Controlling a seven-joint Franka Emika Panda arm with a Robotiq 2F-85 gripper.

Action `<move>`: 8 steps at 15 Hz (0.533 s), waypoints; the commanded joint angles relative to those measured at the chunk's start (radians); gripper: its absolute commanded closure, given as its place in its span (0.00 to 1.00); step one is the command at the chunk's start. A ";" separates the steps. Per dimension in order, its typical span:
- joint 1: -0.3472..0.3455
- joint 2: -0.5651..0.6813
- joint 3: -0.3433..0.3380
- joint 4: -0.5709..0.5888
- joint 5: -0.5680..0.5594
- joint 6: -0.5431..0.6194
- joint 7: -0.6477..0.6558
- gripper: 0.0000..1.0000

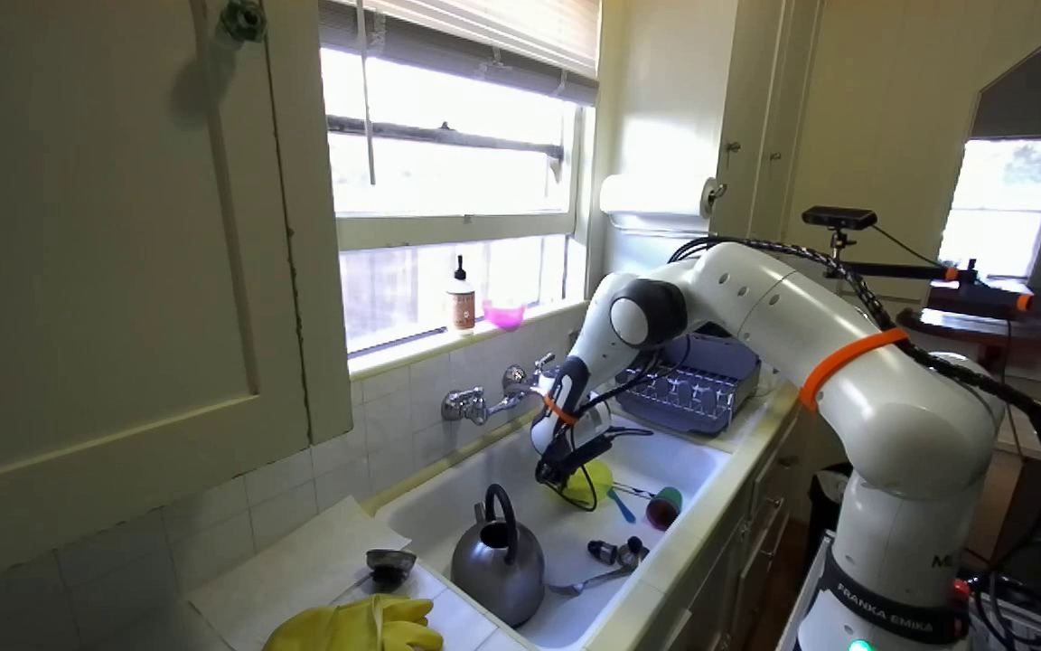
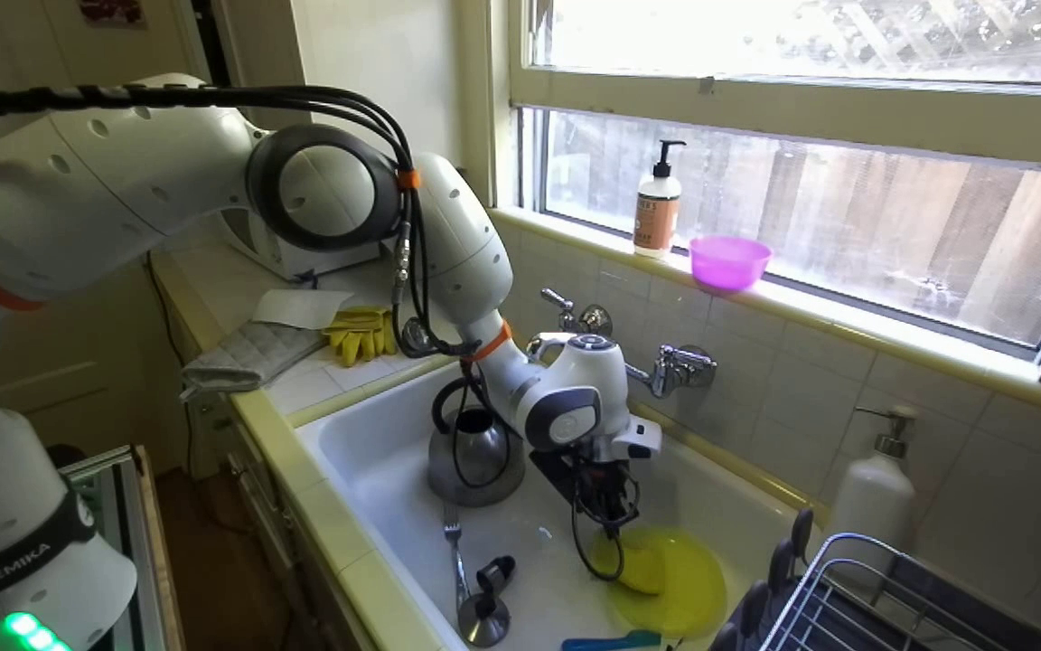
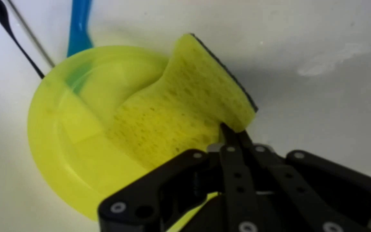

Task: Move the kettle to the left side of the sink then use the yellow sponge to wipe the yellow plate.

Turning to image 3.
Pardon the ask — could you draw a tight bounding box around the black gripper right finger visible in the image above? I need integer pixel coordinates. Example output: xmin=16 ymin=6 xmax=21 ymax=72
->
xmin=236 ymin=131 xmax=371 ymax=232

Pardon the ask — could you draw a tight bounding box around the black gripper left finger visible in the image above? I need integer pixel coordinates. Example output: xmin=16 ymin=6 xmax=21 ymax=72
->
xmin=97 ymin=123 xmax=260 ymax=232

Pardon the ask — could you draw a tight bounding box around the yellow sponge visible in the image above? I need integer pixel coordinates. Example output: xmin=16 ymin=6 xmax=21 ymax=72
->
xmin=107 ymin=33 xmax=259 ymax=172

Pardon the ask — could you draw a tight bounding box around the yellow plastic plate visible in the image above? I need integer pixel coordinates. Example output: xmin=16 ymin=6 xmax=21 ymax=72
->
xmin=27 ymin=44 xmax=222 ymax=222

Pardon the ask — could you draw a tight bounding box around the white sink basin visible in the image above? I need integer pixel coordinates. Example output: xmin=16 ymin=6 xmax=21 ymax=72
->
xmin=0 ymin=0 xmax=371 ymax=232

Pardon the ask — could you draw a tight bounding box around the blue plastic utensil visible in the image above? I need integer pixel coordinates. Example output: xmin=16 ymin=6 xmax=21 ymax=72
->
xmin=67 ymin=0 xmax=94 ymax=88

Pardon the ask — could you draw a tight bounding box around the thin grey cable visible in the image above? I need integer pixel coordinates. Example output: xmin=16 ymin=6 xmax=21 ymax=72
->
xmin=7 ymin=0 xmax=57 ymax=69

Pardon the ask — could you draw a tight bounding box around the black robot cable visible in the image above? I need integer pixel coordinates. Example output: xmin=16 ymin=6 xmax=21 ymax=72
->
xmin=0 ymin=0 xmax=47 ymax=81

